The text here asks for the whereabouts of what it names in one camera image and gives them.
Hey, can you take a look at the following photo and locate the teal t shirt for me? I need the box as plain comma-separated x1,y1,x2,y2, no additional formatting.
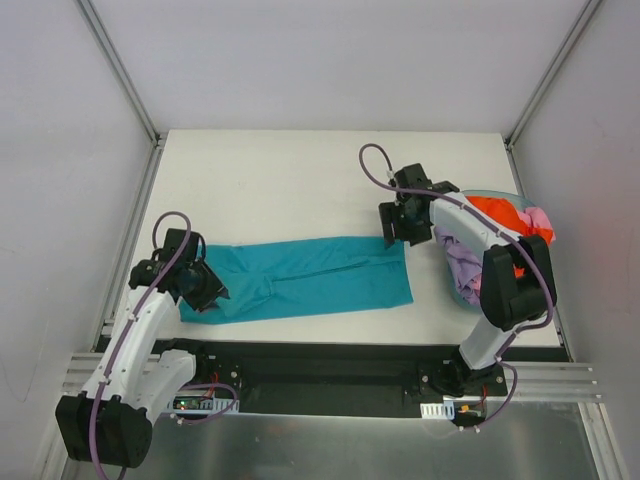
180,236,413,325

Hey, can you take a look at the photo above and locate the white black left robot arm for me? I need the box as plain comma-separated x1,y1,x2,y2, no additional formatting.
55,228,228,471

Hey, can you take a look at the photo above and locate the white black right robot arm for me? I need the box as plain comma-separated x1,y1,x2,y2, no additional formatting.
379,164,557,397

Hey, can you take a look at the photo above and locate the lavender t shirt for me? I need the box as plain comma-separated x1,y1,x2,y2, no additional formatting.
434,226,482,308

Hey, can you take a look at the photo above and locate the orange t shirt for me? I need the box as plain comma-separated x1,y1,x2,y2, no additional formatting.
466,195,556,245

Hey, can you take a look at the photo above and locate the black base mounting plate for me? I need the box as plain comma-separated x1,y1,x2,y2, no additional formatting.
152,337,506,415

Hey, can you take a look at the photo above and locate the pink t shirt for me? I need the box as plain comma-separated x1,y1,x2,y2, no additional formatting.
518,207,553,230

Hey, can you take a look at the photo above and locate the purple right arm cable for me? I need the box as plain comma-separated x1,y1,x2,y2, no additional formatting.
358,143,557,440

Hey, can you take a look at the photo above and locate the white slotted cable duct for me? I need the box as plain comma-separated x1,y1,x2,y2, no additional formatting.
167,395,240,416

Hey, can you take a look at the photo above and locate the left aluminium corner post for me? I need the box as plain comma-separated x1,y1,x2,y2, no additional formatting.
74,0,168,147

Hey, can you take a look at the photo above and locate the aluminium corner post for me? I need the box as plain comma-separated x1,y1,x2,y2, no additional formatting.
504,0,605,152
74,0,168,147

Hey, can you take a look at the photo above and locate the small white cable duct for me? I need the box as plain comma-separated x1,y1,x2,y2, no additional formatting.
420,401,455,421

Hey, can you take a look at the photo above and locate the aluminium front frame rail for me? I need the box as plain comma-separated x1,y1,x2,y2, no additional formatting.
61,352,606,403

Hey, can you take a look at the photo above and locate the right aluminium corner post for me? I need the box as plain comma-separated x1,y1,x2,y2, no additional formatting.
504,0,605,152

